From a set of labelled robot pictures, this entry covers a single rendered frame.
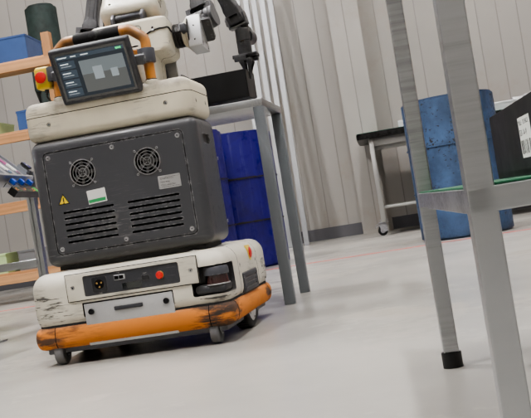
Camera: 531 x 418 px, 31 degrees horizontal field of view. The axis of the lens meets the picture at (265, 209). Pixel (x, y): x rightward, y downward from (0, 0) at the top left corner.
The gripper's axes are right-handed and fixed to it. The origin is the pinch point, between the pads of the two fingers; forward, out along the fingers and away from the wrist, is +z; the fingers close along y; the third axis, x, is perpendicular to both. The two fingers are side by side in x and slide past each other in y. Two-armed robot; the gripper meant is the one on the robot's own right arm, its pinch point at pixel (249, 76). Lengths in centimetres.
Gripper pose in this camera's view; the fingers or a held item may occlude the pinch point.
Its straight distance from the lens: 386.5
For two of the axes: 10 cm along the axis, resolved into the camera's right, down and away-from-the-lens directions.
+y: -9.7, 1.6, 1.8
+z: 1.6, 9.9, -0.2
